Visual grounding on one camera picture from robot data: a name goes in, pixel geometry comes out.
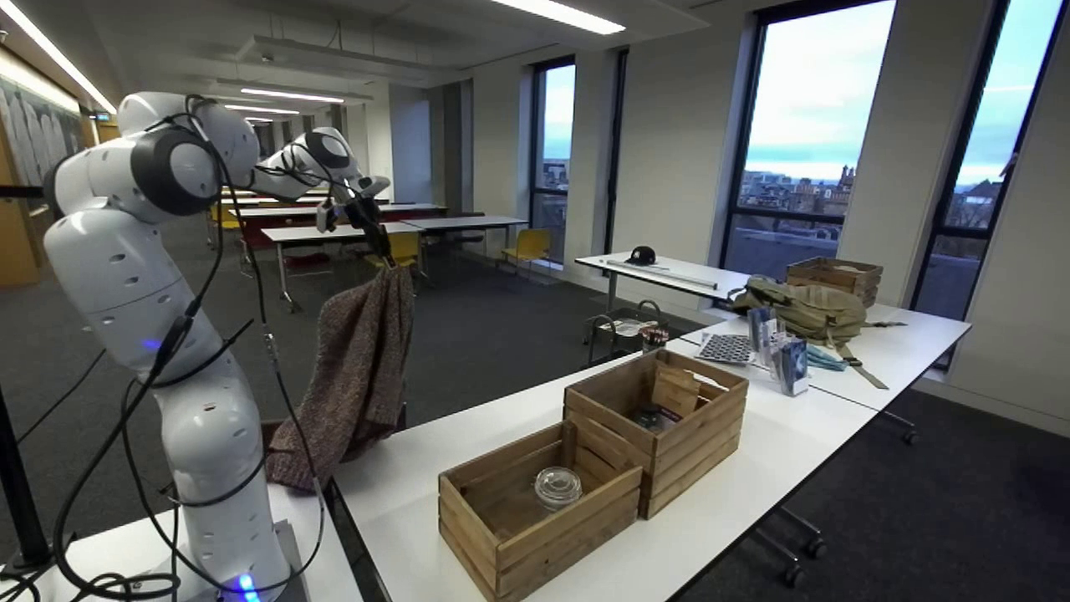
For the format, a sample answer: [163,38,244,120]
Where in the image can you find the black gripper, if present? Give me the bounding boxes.
[330,180,397,267]

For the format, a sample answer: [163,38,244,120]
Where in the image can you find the brown knitted fleece blanket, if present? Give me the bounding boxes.
[265,262,422,495]

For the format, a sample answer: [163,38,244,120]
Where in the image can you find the yellow chair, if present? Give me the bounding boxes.
[503,229,556,275]
[386,229,429,275]

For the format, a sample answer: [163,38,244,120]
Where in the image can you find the long white classroom table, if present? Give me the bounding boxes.
[258,211,527,309]

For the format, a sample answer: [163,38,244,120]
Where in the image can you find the white background table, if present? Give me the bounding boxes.
[574,252,753,320]

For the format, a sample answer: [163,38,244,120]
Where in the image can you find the small wooden slat crate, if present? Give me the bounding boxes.
[435,418,647,602]

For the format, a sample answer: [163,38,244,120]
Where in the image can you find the grey flat pad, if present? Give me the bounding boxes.
[700,333,761,373]

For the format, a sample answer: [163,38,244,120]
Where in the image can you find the large wooden slat crate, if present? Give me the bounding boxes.
[563,347,753,522]

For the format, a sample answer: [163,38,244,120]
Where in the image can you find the blue and white box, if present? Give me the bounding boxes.
[777,334,815,403]

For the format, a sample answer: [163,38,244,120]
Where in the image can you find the olive green backpack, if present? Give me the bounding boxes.
[729,275,909,394]

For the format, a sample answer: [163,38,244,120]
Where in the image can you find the teal small item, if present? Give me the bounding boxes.
[801,344,848,376]

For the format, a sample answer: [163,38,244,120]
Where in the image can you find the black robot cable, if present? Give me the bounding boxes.
[0,98,333,602]

